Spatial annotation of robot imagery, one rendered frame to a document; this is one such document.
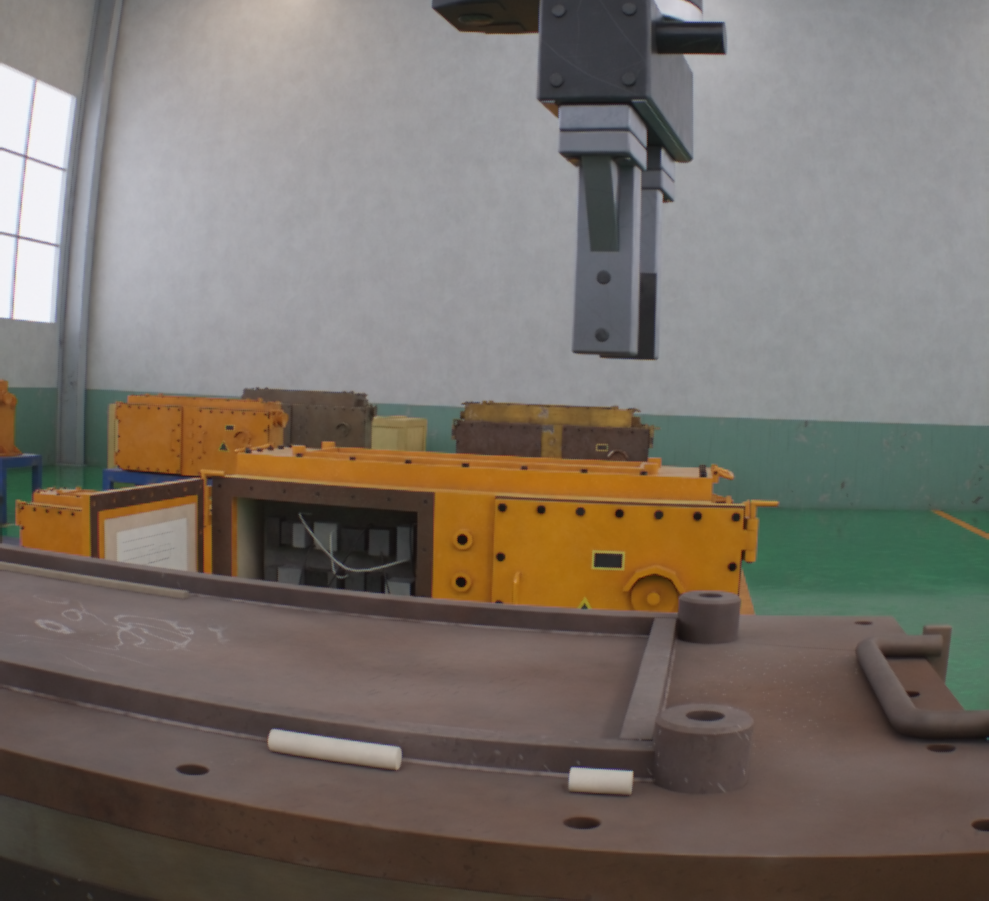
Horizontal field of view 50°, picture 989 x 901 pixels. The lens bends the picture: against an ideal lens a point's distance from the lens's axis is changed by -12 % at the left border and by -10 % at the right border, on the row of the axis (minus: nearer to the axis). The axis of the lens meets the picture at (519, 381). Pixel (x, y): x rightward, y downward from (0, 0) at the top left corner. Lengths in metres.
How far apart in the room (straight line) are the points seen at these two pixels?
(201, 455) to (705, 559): 7.13
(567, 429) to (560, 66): 8.43
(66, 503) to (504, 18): 6.90
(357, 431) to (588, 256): 11.55
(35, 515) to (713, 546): 5.15
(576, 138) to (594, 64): 0.03
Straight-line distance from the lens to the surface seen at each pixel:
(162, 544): 3.05
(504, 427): 8.95
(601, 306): 0.49
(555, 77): 0.48
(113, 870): 0.46
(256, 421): 9.53
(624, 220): 0.49
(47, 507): 7.32
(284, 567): 3.38
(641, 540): 3.02
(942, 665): 0.72
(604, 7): 0.48
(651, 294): 0.54
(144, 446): 9.98
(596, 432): 8.87
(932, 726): 0.52
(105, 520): 2.78
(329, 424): 12.11
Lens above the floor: 1.52
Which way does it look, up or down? level
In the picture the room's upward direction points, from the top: 2 degrees clockwise
